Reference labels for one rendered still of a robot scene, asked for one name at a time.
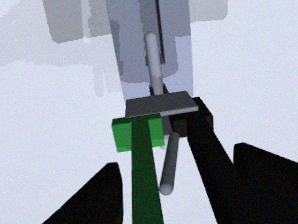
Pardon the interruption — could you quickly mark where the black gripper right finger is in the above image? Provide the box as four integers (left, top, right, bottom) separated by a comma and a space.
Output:
233, 141, 298, 208

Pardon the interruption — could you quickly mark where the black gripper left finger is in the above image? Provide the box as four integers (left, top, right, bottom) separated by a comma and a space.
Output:
43, 161, 124, 224

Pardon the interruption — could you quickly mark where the white rounded rod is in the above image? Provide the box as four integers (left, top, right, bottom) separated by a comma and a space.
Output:
145, 32, 169, 151

